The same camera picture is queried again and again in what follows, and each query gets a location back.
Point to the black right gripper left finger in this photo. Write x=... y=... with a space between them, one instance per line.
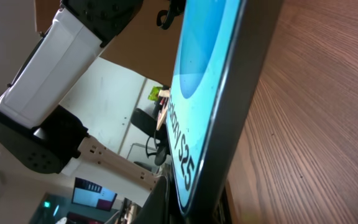
x=155 y=209

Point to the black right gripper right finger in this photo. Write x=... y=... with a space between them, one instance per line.
x=222 y=214

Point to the blue screen smartphone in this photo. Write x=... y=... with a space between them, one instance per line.
x=221 y=52

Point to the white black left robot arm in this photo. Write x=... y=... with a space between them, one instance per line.
x=44 y=136

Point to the background computer monitor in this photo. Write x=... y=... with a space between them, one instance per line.
x=92 y=195

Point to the black office chair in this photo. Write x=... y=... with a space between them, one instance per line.
x=148 y=125

